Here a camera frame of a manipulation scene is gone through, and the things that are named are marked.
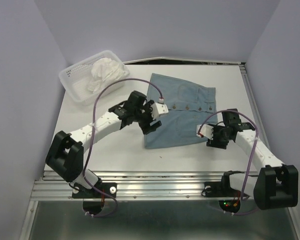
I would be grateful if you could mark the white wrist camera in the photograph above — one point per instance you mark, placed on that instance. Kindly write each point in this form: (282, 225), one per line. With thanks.
(158, 110)
(205, 131)

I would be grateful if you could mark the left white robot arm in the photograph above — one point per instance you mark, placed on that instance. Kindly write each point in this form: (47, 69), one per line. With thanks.
(65, 155)

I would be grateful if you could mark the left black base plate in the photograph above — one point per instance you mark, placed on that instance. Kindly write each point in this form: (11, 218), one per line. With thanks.
(98, 202)

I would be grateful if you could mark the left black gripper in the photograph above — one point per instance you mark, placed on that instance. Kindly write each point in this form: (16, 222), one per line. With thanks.
(146, 127)

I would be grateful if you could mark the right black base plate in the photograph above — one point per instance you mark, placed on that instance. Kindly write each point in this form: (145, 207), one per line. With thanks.
(231, 198)

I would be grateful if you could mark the light blue denim skirt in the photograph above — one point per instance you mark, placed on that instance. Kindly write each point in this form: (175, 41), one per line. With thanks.
(189, 104)

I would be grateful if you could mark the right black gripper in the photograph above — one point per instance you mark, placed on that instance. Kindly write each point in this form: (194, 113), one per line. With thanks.
(215, 143)

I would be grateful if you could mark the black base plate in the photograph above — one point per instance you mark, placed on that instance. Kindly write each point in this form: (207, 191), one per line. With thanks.
(231, 198)
(98, 202)

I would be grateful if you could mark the white plastic basket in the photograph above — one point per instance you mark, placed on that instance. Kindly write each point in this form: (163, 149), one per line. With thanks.
(76, 77)

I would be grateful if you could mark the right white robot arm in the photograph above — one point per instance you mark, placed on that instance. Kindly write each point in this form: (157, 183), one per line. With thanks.
(267, 180)

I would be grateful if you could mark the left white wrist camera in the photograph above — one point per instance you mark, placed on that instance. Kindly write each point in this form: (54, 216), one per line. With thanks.
(158, 110)

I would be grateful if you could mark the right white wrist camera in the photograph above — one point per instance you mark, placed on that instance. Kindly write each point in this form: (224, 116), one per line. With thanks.
(205, 131)

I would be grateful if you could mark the white skirt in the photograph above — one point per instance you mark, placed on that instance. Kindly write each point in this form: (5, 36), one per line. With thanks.
(104, 72)

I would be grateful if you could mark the aluminium frame rail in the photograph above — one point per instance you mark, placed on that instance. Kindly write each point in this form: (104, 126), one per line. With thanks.
(159, 195)

